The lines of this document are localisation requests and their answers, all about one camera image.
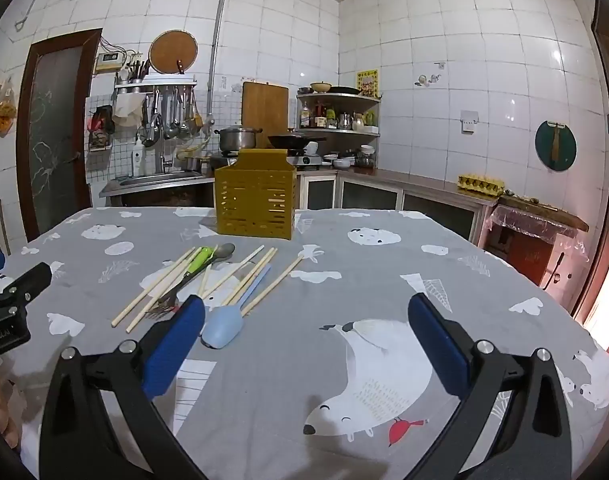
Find rectangular wooden cutting board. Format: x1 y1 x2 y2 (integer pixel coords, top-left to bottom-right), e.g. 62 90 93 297
242 81 289 133

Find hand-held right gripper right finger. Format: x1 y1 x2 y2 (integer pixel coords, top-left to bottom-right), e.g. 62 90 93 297
408 292 572 480

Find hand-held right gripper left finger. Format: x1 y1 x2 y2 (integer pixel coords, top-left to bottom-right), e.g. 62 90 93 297
38 294 208 480

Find red hanging glove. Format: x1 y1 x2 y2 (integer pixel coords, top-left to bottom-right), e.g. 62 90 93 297
87 106 114 135

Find grey wall pipe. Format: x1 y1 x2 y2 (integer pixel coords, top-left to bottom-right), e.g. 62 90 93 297
15 0 232 121

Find yellow gas hose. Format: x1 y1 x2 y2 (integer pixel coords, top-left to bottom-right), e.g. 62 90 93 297
177 137 220 158

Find round wooden board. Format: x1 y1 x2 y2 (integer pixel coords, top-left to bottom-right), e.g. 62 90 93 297
149 30 199 75

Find thick wooden chopping block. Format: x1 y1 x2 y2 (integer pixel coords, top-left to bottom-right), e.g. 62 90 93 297
498 195 589 231

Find steel sink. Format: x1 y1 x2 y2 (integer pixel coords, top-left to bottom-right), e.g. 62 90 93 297
99 170 215 198

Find brown frosted glass door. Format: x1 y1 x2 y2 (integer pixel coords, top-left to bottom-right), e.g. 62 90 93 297
17 27 104 242

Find steel faucet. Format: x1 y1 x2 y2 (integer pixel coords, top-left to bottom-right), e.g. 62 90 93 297
154 130 174 173

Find plastic-covered red stand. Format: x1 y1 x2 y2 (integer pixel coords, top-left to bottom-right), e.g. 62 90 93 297
487 205 590 288

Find green round board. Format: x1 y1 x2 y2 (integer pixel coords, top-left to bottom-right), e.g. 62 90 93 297
535 121 578 171

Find grey polar bear tablecloth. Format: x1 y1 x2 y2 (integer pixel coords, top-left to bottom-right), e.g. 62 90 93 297
0 205 609 480

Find steel wall rack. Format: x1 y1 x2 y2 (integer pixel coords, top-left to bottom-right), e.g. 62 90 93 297
114 74 198 97

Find steel corner shelf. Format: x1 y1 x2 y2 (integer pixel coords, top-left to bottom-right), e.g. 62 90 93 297
297 91 381 136

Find black wok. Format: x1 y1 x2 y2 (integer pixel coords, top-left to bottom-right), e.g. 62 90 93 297
268 132 327 151

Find white electrical wall box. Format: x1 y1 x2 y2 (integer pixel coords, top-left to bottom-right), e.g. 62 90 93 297
95 52 125 73

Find yellow perforated utensil holder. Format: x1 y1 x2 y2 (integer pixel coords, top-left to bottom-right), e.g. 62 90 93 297
214 149 298 240

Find glass-door kitchen cabinet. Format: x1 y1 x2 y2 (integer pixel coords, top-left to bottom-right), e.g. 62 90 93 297
297 167 497 256

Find steel gas stove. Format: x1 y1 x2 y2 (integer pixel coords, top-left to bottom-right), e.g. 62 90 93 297
209 152 324 170

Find metal spoon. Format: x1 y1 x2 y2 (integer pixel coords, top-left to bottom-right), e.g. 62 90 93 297
157 242 236 311

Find group of wooden chopsticks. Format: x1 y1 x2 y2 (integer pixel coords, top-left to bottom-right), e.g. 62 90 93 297
110 245 305 335

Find yellow egg carton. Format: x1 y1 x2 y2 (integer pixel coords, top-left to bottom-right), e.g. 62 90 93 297
457 175 506 196

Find steel pot with lid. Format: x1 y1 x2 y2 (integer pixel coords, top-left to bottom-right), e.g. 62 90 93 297
214 125 264 153

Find row of hanging metal ladles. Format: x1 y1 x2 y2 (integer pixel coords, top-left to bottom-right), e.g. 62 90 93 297
139 86 205 147

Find green frog-handled fork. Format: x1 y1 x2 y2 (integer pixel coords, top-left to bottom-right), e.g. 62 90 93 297
144 246 219 320

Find hanging plastic bags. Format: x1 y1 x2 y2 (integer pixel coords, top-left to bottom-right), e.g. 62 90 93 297
0 77 18 137

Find yellow wall poster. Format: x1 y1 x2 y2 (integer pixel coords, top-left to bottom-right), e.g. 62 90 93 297
355 70 379 99

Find white hanging cloth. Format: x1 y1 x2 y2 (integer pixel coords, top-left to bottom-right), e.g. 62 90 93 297
113 97 146 128

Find row of condiment bottles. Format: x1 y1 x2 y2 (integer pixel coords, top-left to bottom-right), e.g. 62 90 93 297
300 102 380 130

